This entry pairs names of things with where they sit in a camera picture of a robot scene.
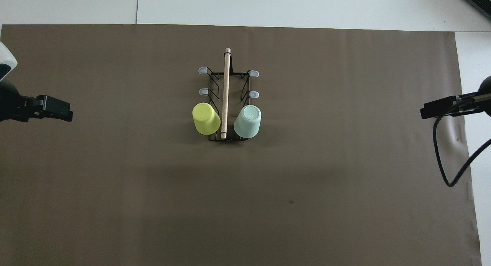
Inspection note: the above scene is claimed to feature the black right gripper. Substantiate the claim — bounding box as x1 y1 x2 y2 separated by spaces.
420 76 491 120

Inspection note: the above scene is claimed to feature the black right arm gripper cable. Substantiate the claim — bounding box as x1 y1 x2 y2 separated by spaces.
433 93 491 187

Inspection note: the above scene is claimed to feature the yellow plastic cup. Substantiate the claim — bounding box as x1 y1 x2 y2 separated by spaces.
192 102 221 135

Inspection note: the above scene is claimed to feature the brown paper table mat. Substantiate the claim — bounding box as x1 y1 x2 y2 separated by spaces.
0 24 482 266

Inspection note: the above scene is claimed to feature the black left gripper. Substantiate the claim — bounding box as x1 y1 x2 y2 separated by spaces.
0 79 74 123

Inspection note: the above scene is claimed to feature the pale green plastic cup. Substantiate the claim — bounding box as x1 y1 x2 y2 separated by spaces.
234 105 262 139

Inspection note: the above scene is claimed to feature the black wire rack, wooden handle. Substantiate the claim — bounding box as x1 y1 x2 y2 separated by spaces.
198 48 260 142

